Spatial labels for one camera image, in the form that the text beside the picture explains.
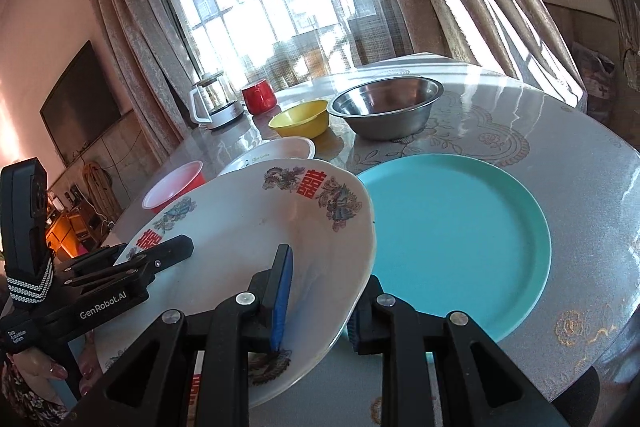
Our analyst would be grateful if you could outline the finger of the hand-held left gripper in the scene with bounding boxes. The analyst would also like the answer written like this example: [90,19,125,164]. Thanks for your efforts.
[64,234,195,292]

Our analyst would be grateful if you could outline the red plastic bowl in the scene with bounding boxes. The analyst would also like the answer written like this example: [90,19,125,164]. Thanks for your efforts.
[141,160,207,214]

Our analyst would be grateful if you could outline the yellow plastic bowl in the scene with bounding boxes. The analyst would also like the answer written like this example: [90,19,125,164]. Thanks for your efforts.
[268,100,331,138]

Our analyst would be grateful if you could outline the stainless steel bowl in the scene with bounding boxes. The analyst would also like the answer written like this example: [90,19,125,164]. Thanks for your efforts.
[327,76,445,142]

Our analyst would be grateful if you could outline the red mug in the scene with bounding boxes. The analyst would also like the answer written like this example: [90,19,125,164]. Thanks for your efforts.
[241,79,277,116]

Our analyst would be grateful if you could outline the teal plate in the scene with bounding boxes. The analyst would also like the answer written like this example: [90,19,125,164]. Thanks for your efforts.
[345,153,552,363]

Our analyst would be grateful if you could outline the white bowl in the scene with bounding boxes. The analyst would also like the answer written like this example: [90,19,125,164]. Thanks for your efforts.
[217,137,317,178]

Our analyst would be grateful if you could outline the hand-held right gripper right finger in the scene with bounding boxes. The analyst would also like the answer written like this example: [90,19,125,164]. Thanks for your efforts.
[346,274,571,427]

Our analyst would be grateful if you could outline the grey floral tablecloth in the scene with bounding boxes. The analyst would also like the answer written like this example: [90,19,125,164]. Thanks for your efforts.
[95,52,640,427]

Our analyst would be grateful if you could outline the glass electric kettle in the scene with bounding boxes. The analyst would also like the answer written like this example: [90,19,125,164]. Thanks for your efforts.
[189,72,247,130]

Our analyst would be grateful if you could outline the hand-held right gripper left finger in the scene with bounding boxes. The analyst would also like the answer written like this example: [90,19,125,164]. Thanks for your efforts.
[60,244,296,427]

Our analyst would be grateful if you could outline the flat screen television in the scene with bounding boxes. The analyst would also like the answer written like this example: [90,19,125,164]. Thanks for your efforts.
[39,40,122,168]

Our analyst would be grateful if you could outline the person's left hand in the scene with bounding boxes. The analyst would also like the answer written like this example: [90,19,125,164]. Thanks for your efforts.
[7,344,97,398]

